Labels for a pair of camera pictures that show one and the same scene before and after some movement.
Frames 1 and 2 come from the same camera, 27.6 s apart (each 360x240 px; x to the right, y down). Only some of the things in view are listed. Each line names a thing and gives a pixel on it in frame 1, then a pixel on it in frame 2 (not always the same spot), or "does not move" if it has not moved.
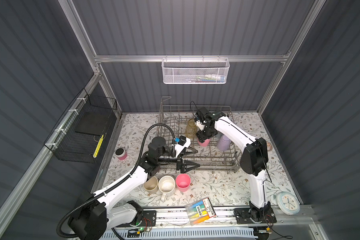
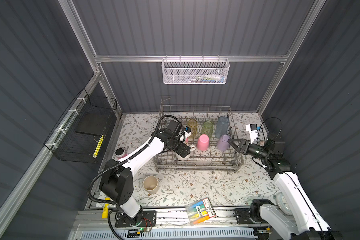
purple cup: [224, 142] does not move
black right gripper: [201, 138] to [244, 148]
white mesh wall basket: [213, 70] does not move
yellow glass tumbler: [190, 130] does not move
